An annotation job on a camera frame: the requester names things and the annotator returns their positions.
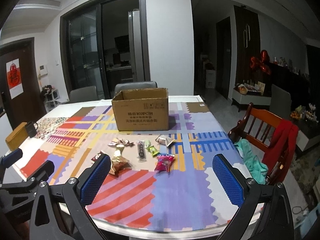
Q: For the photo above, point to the white yellow cake packet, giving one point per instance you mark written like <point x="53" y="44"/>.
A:
<point x="114" y="142"/>

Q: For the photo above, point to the green candy packet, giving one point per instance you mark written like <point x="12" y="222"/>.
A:
<point x="152" y="150"/>

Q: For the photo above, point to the red garment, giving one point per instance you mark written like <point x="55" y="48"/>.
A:
<point x="282" y="144"/>

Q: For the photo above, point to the brown cardboard box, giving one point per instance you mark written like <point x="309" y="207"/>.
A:
<point x="144" y="109"/>

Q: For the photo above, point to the red white candy packet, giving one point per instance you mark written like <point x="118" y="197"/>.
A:
<point x="96" y="157"/>

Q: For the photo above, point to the grey chair left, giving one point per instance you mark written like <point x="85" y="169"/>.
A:
<point x="83" y="94"/>

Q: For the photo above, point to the foil wrapped round candy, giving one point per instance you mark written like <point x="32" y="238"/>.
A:
<point x="126" y="143"/>

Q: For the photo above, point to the dark long snack bar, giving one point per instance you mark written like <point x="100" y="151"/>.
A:
<point x="141" y="150"/>

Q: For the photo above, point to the gold brown snack bag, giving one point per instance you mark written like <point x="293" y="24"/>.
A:
<point x="117" y="164"/>

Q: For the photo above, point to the red wooden chair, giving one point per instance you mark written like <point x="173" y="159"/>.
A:
<point x="257" y="126"/>

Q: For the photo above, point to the teal cloth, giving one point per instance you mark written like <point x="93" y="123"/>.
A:
<point x="257" y="169"/>

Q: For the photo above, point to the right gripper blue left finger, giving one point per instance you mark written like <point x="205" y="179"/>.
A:
<point x="92" y="179"/>

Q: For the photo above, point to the shoe rack with shoes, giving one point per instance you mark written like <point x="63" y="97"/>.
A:
<point x="50" y="97"/>

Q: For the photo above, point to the grey chair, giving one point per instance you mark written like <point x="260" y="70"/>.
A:
<point x="134" y="85"/>
<point x="83" y="94"/>

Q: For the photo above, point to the red fu door poster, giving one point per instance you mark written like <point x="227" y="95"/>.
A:
<point x="14" y="78"/>

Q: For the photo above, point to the white silver snack packet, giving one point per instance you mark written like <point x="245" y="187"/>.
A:
<point x="165" y="140"/>

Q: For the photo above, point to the dark wooden entry door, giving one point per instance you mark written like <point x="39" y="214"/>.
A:
<point x="27" y="106"/>

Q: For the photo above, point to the red foil balloons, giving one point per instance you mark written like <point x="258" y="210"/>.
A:
<point x="261" y="62"/>

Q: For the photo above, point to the white low cabinet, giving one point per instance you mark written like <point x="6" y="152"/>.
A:
<point x="243" y="94"/>

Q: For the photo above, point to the small yellow-brown box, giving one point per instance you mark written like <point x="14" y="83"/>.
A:
<point x="17" y="137"/>

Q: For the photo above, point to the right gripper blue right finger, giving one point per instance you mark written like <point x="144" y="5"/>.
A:
<point x="231" y="179"/>

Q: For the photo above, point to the grey chair middle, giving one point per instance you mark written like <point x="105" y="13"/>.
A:
<point x="134" y="85"/>

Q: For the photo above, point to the black mug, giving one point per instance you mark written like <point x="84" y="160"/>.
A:
<point x="31" y="129"/>

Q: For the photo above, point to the colourful patterned tablecloth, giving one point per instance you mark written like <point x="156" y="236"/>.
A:
<point x="188" y="201"/>

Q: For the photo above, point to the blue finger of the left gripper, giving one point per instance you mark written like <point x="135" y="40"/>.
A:
<point x="11" y="158"/>

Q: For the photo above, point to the black glass sliding door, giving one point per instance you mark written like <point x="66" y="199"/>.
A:
<point x="103" y="43"/>

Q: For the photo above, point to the white intercom panel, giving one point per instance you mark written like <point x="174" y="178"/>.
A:
<point x="43" y="70"/>

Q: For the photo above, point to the pink red snack bag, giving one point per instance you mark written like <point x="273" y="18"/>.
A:
<point x="164" y="162"/>

